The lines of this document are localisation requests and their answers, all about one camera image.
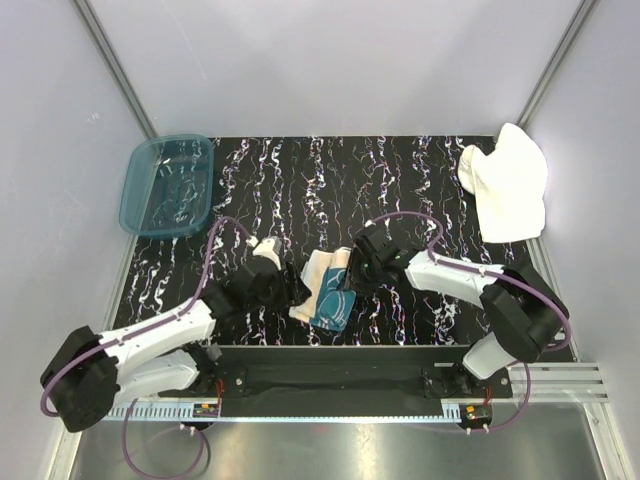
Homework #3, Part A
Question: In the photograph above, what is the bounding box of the small circuit board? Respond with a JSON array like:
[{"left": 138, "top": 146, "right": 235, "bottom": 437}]
[
  {"left": 463, "top": 404, "right": 493, "bottom": 421},
  {"left": 193, "top": 403, "right": 219, "bottom": 418}
]

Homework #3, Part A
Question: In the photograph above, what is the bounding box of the teal transparent plastic bin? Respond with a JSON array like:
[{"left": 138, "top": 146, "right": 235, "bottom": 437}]
[{"left": 119, "top": 134, "right": 214, "bottom": 239}]

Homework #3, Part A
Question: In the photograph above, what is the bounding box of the right small circuit board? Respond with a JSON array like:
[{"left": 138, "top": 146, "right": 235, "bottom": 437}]
[{"left": 463, "top": 404, "right": 493, "bottom": 421}]

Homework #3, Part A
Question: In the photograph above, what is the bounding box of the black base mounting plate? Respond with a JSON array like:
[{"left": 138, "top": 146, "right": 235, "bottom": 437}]
[{"left": 154, "top": 344, "right": 514, "bottom": 401}]

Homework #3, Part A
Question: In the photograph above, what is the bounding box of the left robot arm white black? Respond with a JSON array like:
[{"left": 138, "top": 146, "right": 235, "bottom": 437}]
[{"left": 40, "top": 257, "right": 311, "bottom": 433}]

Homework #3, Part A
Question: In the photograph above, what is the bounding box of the left small circuit board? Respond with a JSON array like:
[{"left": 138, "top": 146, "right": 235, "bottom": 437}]
[{"left": 193, "top": 403, "right": 219, "bottom": 418}]

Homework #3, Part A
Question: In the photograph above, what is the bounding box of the white towel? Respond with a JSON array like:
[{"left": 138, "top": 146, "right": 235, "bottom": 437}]
[{"left": 458, "top": 123, "right": 548, "bottom": 244}]

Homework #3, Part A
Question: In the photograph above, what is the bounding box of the aluminium frame rail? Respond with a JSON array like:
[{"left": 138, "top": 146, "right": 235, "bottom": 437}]
[{"left": 105, "top": 363, "right": 608, "bottom": 425}]

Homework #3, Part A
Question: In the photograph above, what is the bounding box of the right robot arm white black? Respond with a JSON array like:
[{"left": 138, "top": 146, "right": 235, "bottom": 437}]
[{"left": 343, "top": 225, "right": 569, "bottom": 399}]

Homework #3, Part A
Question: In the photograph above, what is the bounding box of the teal beige Doraemon towel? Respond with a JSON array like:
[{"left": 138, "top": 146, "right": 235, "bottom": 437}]
[{"left": 288, "top": 247, "right": 356, "bottom": 332}]

